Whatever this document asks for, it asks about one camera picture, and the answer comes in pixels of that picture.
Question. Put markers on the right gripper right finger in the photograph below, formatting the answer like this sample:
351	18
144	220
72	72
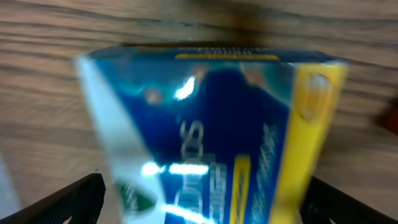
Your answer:
324	204

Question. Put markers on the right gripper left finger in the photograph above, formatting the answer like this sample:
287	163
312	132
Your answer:
79	202

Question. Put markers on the blue yellow VapoDrops box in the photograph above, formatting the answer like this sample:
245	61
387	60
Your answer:
210	135

